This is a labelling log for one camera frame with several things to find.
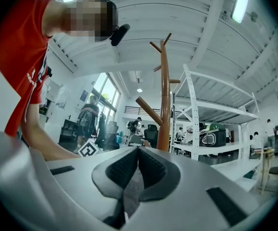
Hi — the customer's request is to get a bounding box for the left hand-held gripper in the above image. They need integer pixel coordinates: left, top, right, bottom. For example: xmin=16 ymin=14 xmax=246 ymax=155
xmin=77 ymin=139 xmax=100 ymax=158

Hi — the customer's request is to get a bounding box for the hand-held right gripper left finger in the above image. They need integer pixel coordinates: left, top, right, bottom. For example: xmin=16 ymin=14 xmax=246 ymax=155
xmin=0 ymin=130 xmax=140 ymax=231

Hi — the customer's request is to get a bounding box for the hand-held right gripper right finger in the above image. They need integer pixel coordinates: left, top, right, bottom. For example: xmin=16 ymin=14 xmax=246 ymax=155
xmin=126 ymin=146 xmax=278 ymax=231

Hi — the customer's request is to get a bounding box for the wooden stick stand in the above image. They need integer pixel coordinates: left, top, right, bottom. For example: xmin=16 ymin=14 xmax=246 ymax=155
xmin=135 ymin=32 xmax=181 ymax=153

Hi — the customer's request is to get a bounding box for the person's left forearm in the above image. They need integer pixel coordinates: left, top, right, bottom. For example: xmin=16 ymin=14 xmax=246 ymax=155
xmin=20 ymin=102 xmax=80 ymax=161

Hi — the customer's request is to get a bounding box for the white metal shelf rack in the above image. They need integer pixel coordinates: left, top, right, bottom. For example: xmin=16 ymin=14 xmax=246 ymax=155
xmin=169 ymin=63 xmax=263 ymax=193

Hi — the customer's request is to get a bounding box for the black cabinet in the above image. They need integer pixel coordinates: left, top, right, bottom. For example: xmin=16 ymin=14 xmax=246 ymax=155
xmin=58 ymin=118 xmax=79 ymax=150

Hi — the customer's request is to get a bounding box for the black equipment bag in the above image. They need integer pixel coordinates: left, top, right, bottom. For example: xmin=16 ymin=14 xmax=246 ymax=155
xmin=198 ymin=122 xmax=227 ymax=148

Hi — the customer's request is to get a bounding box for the large window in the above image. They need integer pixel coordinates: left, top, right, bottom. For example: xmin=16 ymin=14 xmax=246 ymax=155
xmin=88 ymin=72 xmax=121 ymax=120

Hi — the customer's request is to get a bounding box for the black high-back office chair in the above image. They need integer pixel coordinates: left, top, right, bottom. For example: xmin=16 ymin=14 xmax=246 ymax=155
xmin=143 ymin=123 xmax=159 ymax=149

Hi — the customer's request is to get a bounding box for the wooden chair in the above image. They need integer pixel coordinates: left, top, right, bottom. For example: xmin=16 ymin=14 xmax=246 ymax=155
xmin=254 ymin=147 xmax=278 ymax=195

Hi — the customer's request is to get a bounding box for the person's red shirt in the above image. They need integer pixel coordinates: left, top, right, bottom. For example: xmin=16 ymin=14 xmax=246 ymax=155
xmin=0 ymin=0 xmax=57 ymax=137

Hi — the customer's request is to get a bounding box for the person's head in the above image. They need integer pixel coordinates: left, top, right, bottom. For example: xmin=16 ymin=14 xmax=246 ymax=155
xmin=42 ymin=0 xmax=118 ymax=43

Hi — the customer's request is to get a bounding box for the black head camera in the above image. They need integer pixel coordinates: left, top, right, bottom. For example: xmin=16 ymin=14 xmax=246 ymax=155
xmin=109 ymin=23 xmax=131 ymax=47

